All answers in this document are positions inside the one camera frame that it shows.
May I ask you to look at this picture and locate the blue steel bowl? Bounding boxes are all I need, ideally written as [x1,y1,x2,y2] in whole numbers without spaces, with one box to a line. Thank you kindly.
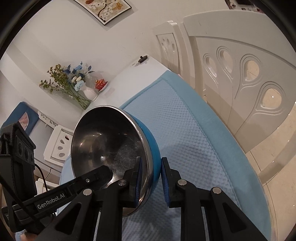
[71,105,161,216]

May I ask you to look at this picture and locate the light blue table mat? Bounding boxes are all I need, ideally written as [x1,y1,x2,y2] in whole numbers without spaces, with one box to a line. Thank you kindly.
[56,70,273,241]

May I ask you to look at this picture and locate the white chair left side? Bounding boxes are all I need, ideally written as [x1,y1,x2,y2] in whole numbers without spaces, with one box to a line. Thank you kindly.
[44,125,74,167]

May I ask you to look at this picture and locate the blue cloth cover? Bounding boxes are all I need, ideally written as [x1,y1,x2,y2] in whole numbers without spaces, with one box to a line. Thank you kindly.
[1,101,39,135]

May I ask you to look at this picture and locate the white ceramic flower vase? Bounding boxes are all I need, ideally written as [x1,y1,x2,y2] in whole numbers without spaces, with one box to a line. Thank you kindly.
[80,84,98,101]

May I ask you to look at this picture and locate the small black lid knob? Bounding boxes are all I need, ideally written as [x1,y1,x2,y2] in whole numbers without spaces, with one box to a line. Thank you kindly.
[138,55,148,64]

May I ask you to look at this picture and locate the glass vase with greenery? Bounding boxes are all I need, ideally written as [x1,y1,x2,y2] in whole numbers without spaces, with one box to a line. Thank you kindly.
[39,61,93,110]

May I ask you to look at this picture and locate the large white chair right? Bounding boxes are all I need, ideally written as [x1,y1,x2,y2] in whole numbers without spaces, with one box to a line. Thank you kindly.
[183,9,295,152]

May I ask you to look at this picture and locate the white chair far end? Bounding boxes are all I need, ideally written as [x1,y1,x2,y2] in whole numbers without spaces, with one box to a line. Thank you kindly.
[153,21,190,84]

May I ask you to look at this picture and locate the framed floral wall picture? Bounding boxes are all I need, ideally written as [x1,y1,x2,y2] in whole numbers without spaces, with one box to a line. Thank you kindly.
[75,0,132,26]

